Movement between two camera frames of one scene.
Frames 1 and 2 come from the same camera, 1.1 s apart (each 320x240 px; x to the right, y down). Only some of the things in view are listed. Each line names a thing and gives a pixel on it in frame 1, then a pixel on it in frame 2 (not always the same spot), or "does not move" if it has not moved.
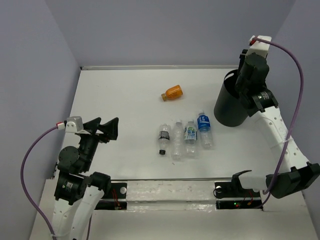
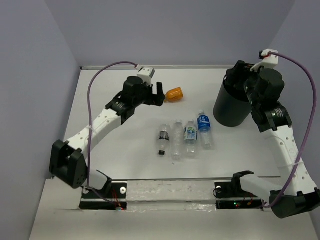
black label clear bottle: x=163 y=138 does not move
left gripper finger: x=110 y=129 → x=157 y=100
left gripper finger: x=92 y=125 → x=159 y=90
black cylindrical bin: x=229 y=110 does not move
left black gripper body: x=89 y=141 → x=145 y=97
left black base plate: x=116 y=199 does not move
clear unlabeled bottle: x=177 y=141 does not move
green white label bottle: x=190 y=139 does not move
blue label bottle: x=203 y=123 does not move
